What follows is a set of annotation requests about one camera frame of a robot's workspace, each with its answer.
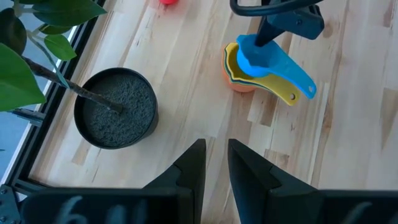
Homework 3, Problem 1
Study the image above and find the orange plastic measuring cup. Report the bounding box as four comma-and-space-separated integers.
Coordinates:
221, 45, 259, 93

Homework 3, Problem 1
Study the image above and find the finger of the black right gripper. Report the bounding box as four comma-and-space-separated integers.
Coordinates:
254, 15, 285, 48

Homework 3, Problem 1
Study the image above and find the black aluminium table frame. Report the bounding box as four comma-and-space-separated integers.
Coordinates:
0, 0, 108, 224

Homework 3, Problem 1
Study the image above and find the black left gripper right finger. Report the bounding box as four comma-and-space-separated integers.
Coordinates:
227, 138, 398, 224

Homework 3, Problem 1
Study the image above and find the black round plant pot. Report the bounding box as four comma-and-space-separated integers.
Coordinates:
73, 67, 160, 150

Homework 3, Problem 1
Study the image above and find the green leafy potted tree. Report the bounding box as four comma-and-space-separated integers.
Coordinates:
0, 0, 124, 114

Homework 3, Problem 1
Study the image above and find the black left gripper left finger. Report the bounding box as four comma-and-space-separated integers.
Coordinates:
20, 138, 207, 224

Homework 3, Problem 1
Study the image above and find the yellow plastic measuring cup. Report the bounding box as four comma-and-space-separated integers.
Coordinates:
224, 42, 301, 107

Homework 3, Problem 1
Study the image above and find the light blue measuring cup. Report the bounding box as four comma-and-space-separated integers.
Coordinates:
236, 34, 318, 100

